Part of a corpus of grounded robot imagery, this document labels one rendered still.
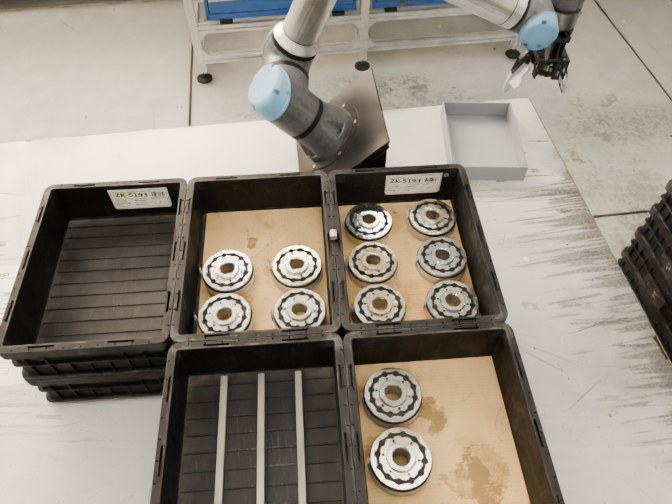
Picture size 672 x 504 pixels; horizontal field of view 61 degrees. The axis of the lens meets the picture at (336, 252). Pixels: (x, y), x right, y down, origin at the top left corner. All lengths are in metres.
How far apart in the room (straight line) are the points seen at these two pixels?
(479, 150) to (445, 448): 0.91
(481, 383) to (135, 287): 0.71
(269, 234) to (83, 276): 0.40
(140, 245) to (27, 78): 2.27
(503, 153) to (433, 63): 1.62
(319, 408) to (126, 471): 0.39
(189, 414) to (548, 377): 0.73
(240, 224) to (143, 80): 2.03
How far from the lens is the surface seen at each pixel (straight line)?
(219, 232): 1.28
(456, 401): 1.07
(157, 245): 1.29
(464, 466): 1.03
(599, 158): 2.88
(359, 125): 1.40
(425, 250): 1.20
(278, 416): 1.05
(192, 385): 1.10
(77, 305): 1.26
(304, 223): 1.27
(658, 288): 2.05
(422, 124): 1.73
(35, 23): 3.92
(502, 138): 1.72
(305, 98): 1.36
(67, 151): 1.79
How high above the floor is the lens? 1.80
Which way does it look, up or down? 53 degrees down
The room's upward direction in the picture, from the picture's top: straight up
